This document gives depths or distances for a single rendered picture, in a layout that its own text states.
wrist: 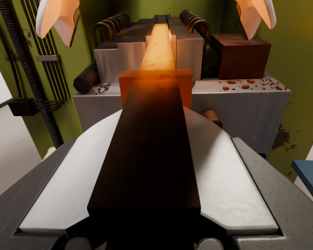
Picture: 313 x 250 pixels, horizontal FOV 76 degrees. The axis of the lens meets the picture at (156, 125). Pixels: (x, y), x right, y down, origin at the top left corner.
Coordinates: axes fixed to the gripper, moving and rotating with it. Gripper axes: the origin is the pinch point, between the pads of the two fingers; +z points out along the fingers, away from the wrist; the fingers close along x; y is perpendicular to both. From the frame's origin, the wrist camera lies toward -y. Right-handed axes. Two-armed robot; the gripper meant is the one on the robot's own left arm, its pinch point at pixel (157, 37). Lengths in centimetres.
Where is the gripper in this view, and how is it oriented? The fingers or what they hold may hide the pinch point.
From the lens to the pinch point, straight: 18.9
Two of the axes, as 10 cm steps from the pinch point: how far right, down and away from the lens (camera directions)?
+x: 10.0, -0.2, -0.5
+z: 0.5, 4.6, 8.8
